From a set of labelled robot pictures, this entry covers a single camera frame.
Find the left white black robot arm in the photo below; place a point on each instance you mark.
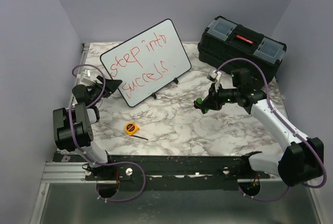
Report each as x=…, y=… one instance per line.
x=73, y=126

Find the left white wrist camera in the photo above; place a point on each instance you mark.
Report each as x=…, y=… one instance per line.
x=85, y=77

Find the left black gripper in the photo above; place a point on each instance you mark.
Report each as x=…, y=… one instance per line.
x=111, y=85

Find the black wire easel stand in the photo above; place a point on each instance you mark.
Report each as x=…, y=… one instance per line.
x=153, y=95

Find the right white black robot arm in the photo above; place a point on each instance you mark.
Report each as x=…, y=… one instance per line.
x=302, y=158

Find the black front mounting rail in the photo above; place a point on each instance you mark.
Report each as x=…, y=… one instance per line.
x=130, y=173

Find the aluminium frame extrusion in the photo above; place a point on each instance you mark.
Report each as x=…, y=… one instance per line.
x=65, y=172

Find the green black whiteboard eraser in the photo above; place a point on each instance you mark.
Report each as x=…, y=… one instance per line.
x=200, y=107

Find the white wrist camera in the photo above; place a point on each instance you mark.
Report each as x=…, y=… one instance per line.
x=215, y=77
x=85, y=77

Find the white whiteboard with red writing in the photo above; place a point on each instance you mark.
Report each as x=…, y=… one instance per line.
x=147, y=62

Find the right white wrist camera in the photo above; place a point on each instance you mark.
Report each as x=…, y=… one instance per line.
x=215, y=77

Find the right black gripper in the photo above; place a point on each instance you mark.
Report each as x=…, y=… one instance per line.
x=213, y=99

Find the black plastic toolbox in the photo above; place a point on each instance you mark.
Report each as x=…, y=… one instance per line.
x=224, y=40

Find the orange tape measure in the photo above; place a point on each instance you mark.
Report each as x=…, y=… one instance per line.
x=131, y=129

